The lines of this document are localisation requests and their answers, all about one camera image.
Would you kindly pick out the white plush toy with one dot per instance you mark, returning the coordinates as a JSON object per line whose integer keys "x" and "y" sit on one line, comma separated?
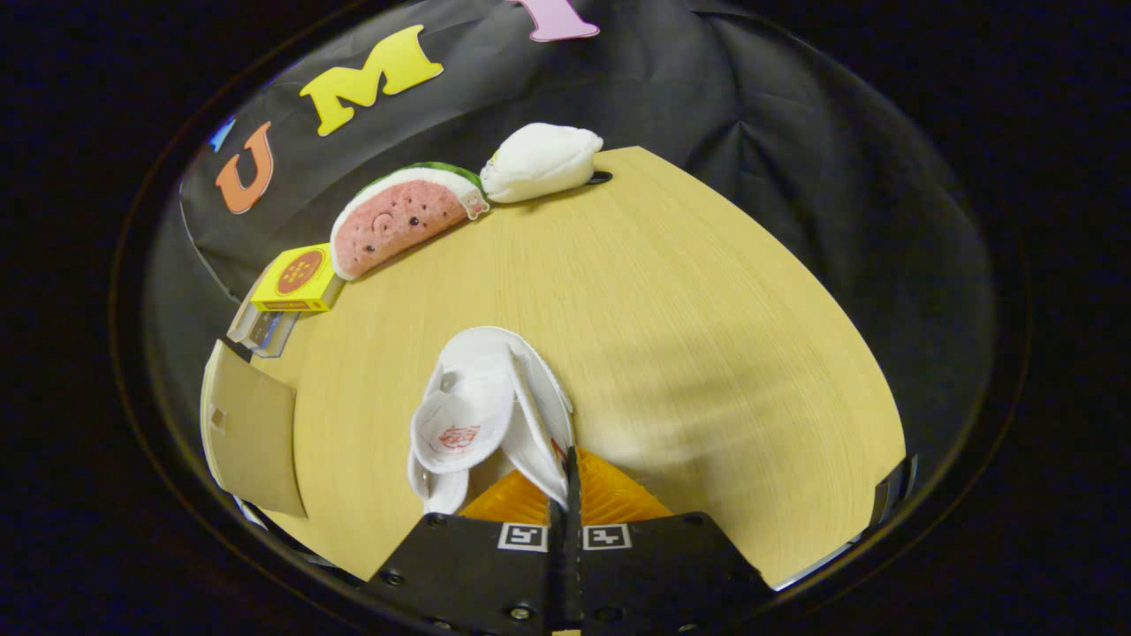
{"x": 539, "y": 159}

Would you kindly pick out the cream fabric storage box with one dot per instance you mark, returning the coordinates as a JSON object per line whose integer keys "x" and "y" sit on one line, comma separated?
{"x": 256, "y": 442}

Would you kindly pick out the watermelon slice plush toy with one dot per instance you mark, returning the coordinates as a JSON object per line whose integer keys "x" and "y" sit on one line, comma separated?
{"x": 398, "y": 221}

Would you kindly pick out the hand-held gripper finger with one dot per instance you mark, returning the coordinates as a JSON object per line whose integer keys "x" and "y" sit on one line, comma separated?
{"x": 558, "y": 583}
{"x": 574, "y": 587}

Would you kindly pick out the yellow book with red circle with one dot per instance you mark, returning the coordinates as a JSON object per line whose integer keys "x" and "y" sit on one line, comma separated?
{"x": 296, "y": 274}

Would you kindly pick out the white canvas shoe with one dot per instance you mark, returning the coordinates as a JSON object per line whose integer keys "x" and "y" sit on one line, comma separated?
{"x": 477, "y": 424}

